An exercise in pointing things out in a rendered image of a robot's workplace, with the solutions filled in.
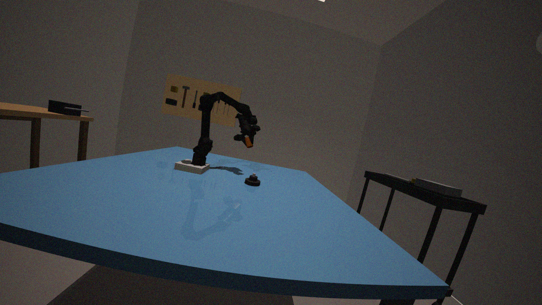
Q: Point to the orange knob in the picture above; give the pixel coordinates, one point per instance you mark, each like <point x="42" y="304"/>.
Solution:
<point x="248" y="142"/>

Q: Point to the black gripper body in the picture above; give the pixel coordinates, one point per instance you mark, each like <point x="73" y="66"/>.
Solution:
<point x="245" y="129"/>

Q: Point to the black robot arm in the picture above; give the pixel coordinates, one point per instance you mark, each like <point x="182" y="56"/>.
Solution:
<point x="205" y="144"/>

